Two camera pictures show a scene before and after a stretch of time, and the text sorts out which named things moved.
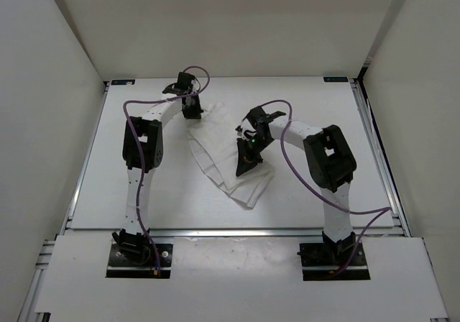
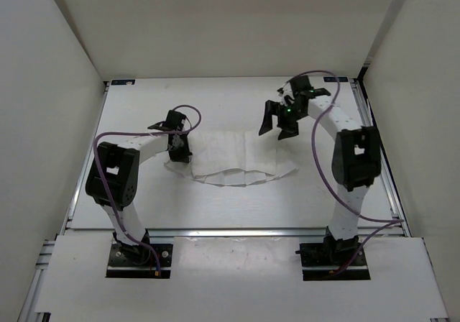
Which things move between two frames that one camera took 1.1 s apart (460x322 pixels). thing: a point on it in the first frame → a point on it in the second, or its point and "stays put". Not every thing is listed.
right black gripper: x=246 y=159 → x=274 y=108
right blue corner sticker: x=335 y=79 stays put
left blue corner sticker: x=123 y=82 stays put
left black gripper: x=195 y=114 → x=182 y=156
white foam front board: x=239 y=279 stays put
